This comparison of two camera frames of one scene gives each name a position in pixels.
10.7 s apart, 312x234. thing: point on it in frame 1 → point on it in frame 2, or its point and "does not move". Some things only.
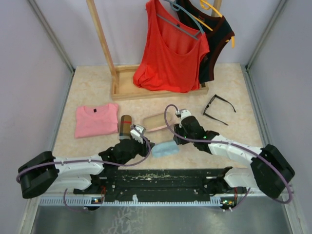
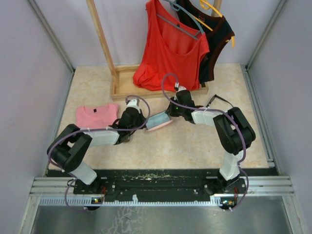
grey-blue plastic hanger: (176, 7) does not move
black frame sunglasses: (211, 100) does not move
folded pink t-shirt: (95, 120) does not move
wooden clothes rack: (123, 87) does not move
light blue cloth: (162, 149) → (157, 119)
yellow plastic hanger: (205, 4) does not move
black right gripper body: (182, 131) → (176, 110)
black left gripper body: (139, 148) → (139, 118)
